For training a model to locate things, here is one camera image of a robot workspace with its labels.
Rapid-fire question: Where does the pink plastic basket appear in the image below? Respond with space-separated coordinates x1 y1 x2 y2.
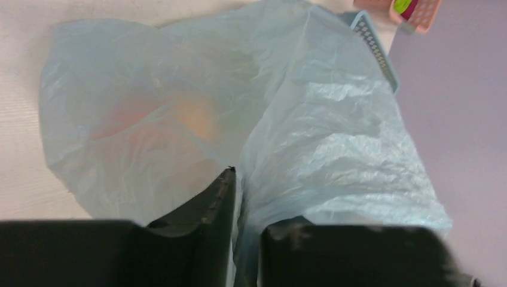
353 0 442 34

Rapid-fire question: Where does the small green toy lime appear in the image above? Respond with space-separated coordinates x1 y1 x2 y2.
393 0 412 15

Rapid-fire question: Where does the light blue plastic grocery bag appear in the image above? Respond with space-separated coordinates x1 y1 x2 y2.
39 1 452 286

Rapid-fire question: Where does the light blue plastic basket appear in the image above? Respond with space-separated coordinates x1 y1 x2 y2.
338 10 400 95

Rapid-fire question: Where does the maroon toy vegetable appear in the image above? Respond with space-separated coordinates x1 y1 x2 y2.
400 0 418 20

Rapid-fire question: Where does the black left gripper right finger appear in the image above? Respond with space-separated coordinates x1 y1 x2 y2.
257 216 481 287

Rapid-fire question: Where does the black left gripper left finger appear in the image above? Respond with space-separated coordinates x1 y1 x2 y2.
1 167 236 286

